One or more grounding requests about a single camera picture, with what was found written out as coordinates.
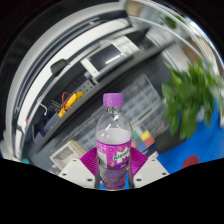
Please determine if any green potted plant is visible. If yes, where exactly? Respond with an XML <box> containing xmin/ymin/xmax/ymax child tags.
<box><xmin>161</xmin><ymin>58</ymin><xmax>224</xmax><ymax>141</ymax></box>

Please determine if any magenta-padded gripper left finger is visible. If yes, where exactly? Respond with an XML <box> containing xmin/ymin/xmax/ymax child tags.
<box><xmin>58</xmin><ymin>147</ymin><xmax>100</xmax><ymax>190</ymax></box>

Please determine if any clear bottle with purple cap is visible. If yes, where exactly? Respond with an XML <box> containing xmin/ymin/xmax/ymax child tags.
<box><xmin>95</xmin><ymin>92</ymin><xmax>133</xmax><ymax>191</ymax></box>

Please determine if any white pegboard tray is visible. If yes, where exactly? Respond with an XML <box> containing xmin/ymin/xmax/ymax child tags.
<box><xmin>49</xmin><ymin>139</ymin><xmax>88</xmax><ymax>171</ymax></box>

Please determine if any white shelf rack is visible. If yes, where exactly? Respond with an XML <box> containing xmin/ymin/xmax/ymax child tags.
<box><xmin>126</xmin><ymin>0</ymin><xmax>223</xmax><ymax>71</ymax></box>

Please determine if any dark shelf unit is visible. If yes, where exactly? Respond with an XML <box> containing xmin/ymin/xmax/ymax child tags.
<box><xmin>3</xmin><ymin>3</ymin><xmax>181</xmax><ymax>161</ymax></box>

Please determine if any plain black box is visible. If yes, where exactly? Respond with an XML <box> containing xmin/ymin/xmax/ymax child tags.
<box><xmin>154</xmin><ymin>132</ymin><xmax>182</xmax><ymax>155</ymax></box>

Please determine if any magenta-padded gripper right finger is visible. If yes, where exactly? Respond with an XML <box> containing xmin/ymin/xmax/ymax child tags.
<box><xmin>127</xmin><ymin>146</ymin><xmax>170</xmax><ymax>190</ymax></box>

